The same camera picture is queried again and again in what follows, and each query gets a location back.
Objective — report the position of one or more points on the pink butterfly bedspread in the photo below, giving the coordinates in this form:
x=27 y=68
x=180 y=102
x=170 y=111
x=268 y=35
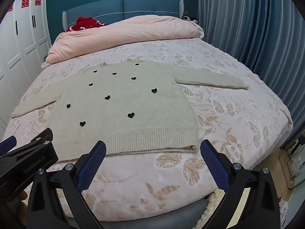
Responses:
x=226 y=124

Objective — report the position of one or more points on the pink duvet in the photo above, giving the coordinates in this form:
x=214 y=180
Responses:
x=124 y=33

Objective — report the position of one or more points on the blue pleated curtain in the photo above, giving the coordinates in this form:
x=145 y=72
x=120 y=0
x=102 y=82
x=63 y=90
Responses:
x=250 y=28

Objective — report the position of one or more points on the grey bed frame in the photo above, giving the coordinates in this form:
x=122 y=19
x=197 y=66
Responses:
x=152 y=221

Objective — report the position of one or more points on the floral patterned box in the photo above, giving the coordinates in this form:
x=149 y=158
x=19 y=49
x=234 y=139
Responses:
x=296 y=164

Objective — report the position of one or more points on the small black white object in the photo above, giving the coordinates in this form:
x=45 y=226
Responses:
x=187 y=18

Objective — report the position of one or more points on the blue upholstered headboard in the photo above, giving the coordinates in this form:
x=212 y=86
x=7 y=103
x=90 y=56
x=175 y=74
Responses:
x=147 y=7

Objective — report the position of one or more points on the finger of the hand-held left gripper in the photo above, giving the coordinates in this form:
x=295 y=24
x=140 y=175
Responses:
x=35 y=145
x=7 y=144

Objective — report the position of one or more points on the person's left hand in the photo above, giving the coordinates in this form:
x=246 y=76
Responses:
x=22 y=196

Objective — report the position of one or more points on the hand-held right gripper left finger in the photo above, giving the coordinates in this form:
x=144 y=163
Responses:
x=93 y=167

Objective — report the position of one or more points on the white wardrobe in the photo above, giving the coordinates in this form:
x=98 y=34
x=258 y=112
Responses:
x=23 y=40

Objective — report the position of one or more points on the red paper decoration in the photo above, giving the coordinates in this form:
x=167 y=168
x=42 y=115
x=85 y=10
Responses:
x=37 y=1
x=24 y=2
x=10 y=7

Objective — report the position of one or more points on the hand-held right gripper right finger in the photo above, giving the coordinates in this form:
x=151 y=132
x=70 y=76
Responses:
x=214 y=167

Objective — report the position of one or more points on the red garment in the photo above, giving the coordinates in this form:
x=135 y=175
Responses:
x=83 y=23

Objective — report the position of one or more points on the beige knit sweater black hearts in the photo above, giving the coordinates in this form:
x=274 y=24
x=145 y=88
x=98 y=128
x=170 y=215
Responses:
x=133 y=105

